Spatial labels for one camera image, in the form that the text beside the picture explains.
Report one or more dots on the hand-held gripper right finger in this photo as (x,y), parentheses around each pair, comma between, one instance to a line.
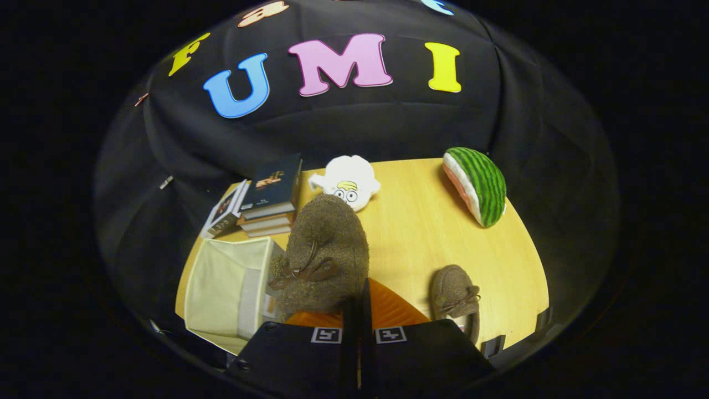
(421,354)

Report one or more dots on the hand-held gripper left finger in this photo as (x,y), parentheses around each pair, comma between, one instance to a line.
(299,354)

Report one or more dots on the brown fuzzy shoe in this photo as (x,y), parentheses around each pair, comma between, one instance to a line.
(451,288)
(327,238)

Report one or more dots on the grey fabric storage box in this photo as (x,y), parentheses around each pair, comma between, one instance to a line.
(216,288)

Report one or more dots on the thin pale book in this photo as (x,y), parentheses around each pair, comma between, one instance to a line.
(268,229)

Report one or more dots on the brown cover book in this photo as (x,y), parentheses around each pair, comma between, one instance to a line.
(266,220)

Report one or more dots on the white portrait cover book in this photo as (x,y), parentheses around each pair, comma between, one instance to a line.
(224,210)

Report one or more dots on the dark navy hardcover book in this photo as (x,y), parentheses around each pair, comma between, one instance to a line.
(274,183)

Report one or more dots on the watermelon slice plush toy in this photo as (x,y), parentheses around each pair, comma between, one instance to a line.
(482,183)

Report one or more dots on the white plush toy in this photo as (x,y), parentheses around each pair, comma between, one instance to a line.
(349,177)

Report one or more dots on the silver metal clip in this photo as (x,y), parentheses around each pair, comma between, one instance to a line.
(166,182)

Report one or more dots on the black backdrop cloth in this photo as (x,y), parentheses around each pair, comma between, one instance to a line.
(360,122)

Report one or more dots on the pink clip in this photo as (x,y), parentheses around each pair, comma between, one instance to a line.
(141,100)

